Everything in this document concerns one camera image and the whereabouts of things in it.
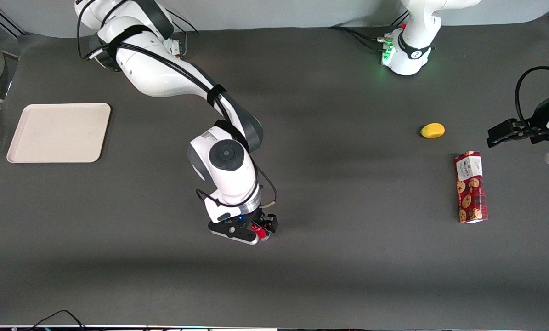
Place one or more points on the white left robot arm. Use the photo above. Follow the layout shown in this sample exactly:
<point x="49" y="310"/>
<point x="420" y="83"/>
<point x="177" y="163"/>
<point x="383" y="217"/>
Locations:
<point x="410" y="55"/>

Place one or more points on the yellow lemon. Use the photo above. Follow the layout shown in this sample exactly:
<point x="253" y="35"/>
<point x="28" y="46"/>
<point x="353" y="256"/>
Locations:
<point x="432" y="130"/>

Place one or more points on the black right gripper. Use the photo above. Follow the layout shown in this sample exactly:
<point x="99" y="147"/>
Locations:
<point x="259" y="215"/>

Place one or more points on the red cookie box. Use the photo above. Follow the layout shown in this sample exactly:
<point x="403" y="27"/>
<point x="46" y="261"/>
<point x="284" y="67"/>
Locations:
<point x="472" y="188"/>

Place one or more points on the beige plastic tray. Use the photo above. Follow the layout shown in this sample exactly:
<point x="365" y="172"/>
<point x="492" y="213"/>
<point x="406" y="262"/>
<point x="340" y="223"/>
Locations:
<point x="60" y="133"/>

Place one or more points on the dark aluminium frame rail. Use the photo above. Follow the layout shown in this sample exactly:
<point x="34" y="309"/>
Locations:
<point x="5" y="20"/>

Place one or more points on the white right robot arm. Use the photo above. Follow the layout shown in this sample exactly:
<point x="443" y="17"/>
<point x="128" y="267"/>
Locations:
<point x="164" y="73"/>

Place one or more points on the red coke bottle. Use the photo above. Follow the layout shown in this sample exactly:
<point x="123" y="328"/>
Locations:
<point x="259" y="231"/>

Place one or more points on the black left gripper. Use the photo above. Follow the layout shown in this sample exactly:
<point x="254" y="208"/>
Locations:
<point x="541" y="114"/>

